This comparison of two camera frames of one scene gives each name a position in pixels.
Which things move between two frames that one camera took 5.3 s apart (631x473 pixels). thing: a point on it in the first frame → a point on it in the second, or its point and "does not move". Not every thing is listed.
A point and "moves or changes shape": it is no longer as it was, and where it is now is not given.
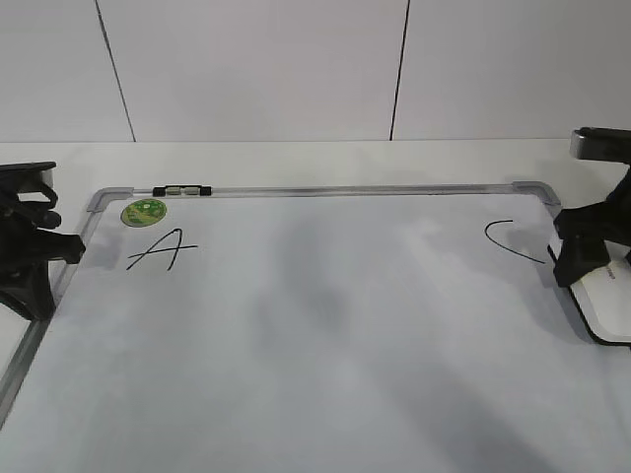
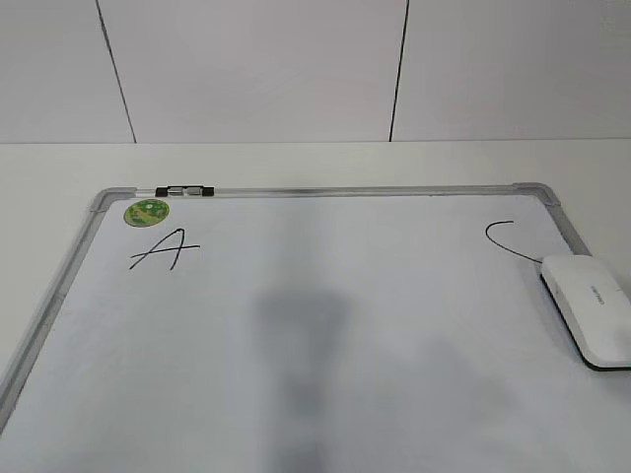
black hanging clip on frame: x=159 y=191 does not move
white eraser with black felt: x=604 y=301 moves or changes shape
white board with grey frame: x=379 y=328 does not move
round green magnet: x=143 y=212 does not move
